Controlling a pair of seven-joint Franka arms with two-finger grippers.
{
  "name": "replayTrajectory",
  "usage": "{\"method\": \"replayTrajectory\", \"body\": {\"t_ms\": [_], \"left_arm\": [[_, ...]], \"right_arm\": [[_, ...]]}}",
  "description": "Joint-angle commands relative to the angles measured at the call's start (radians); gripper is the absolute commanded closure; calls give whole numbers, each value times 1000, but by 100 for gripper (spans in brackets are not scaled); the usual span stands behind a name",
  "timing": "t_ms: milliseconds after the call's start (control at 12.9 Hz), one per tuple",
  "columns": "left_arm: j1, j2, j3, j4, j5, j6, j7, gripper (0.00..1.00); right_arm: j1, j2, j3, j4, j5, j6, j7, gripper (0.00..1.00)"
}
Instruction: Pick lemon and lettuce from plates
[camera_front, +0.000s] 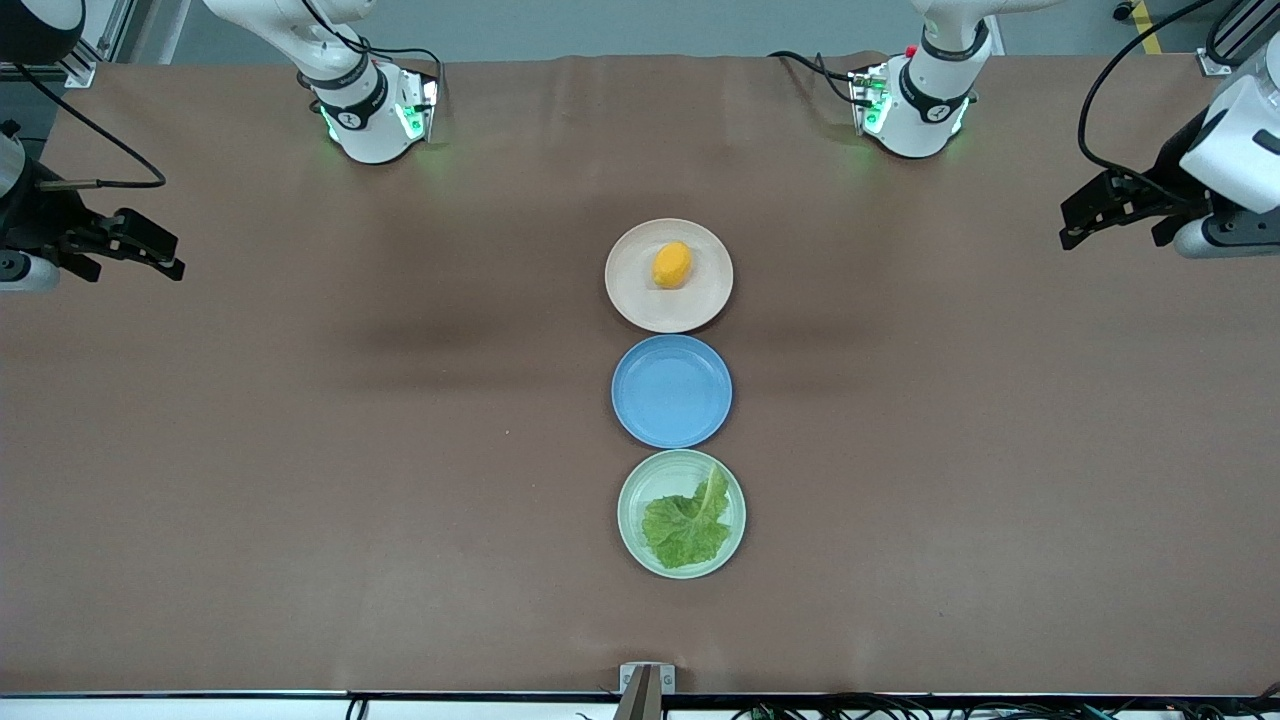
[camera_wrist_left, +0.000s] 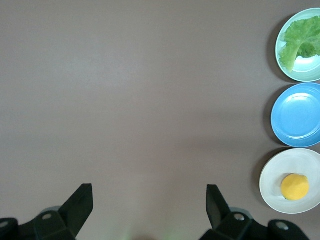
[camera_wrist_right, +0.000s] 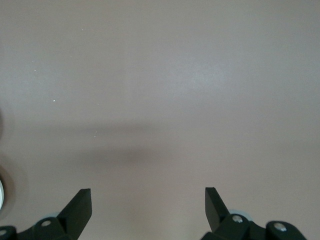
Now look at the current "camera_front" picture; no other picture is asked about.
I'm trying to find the grey metal camera bracket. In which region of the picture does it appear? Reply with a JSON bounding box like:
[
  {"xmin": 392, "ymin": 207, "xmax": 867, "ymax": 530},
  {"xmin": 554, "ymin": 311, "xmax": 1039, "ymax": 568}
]
[{"xmin": 619, "ymin": 663, "xmax": 676, "ymax": 720}]

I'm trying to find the white table edge rail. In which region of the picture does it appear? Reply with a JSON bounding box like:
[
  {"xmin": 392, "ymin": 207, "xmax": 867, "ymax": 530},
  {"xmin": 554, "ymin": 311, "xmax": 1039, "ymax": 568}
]
[{"xmin": 0, "ymin": 692, "xmax": 1280, "ymax": 720}]

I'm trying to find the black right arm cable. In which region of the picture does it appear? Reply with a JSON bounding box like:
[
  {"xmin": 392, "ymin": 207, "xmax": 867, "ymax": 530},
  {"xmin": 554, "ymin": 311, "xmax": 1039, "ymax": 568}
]
[{"xmin": 12, "ymin": 62, "xmax": 167, "ymax": 191}]

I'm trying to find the base connector box green light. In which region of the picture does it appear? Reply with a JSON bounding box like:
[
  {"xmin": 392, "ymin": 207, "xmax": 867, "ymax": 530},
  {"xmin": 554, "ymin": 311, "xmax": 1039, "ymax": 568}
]
[
  {"xmin": 848, "ymin": 63, "xmax": 891, "ymax": 137},
  {"xmin": 395, "ymin": 75, "xmax": 441, "ymax": 143}
]

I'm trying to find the beige round plate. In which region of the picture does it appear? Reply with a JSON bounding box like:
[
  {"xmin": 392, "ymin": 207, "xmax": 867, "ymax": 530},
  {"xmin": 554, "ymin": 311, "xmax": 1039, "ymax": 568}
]
[{"xmin": 605, "ymin": 218, "xmax": 735, "ymax": 334}]

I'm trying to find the yellow lemon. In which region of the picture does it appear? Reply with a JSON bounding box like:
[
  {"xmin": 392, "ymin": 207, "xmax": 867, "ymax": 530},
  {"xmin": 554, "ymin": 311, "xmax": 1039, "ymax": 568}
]
[{"xmin": 652, "ymin": 241, "xmax": 694, "ymax": 290}]

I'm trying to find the brown table cover mat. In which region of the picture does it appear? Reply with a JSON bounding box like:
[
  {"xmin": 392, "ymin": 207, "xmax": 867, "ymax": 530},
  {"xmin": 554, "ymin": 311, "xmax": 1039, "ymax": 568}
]
[{"xmin": 0, "ymin": 50, "xmax": 1280, "ymax": 698}]

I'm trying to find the black base cable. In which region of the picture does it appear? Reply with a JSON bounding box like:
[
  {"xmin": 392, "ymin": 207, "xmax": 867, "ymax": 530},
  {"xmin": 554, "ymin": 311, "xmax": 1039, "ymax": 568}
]
[
  {"xmin": 768, "ymin": 49, "xmax": 873, "ymax": 107},
  {"xmin": 300, "ymin": 0, "xmax": 446, "ymax": 111}
]

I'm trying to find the aluminium frame profile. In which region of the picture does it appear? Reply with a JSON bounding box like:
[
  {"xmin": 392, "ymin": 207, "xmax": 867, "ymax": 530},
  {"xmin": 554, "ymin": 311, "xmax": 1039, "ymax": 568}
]
[
  {"xmin": 60, "ymin": 0, "xmax": 136, "ymax": 89},
  {"xmin": 1195, "ymin": 0, "xmax": 1280, "ymax": 77}
]

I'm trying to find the green lettuce leaf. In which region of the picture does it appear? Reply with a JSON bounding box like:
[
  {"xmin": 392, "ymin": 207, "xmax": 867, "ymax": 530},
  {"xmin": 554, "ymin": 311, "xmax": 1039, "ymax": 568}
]
[{"xmin": 641, "ymin": 463, "xmax": 733, "ymax": 570}]

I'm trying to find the blue round plate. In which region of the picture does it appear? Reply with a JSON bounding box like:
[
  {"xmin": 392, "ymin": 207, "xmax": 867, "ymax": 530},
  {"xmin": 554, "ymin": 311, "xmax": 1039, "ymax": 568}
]
[{"xmin": 611, "ymin": 334, "xmax": 733, "ymax": 449}]

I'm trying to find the light green round plate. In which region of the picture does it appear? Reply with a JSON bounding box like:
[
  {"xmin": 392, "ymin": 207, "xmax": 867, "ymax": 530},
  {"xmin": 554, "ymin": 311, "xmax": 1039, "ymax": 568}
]
[{"xmin": 617, "ymin": 449, "xmax": 747, "ymax": 580}]

